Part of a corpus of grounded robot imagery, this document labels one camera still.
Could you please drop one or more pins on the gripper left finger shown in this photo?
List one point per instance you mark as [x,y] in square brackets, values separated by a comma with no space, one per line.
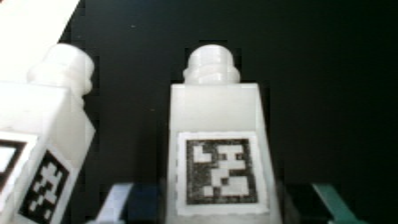
[130,205]

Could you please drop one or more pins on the white leg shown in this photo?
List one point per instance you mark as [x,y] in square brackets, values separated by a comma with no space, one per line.
[45,137]
[221,183]

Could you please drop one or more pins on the white square tabletop part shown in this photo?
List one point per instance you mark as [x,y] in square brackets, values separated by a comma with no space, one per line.
[33,24]

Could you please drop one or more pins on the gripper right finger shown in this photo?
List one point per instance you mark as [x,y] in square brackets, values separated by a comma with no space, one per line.
[313,205]

